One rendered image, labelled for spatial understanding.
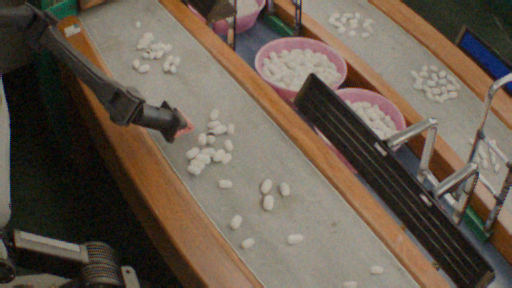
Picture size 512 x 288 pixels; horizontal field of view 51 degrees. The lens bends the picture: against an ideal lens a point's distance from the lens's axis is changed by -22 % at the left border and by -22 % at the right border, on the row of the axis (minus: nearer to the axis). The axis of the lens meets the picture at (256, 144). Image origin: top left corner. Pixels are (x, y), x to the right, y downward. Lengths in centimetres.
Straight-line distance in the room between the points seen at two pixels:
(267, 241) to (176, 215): 21
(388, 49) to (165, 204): 94
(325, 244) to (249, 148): 35
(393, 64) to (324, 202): 63
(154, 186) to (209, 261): 26
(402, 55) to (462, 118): 34
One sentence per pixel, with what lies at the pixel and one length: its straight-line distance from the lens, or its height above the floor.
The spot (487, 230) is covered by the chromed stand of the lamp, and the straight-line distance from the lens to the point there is 166.
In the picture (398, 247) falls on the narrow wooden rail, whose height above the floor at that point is 76.
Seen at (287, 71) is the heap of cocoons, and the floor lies 74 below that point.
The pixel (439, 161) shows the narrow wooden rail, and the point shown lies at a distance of 176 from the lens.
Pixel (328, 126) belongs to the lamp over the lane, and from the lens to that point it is 129.
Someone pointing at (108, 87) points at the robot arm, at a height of 97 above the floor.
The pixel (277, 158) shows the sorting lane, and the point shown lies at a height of 74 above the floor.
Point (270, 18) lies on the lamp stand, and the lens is 223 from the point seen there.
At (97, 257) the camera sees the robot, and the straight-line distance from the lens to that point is 143.
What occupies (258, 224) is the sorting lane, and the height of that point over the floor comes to 74.
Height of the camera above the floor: 193
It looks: 44 degrees down
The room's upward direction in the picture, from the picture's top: 2 degrees clockwise
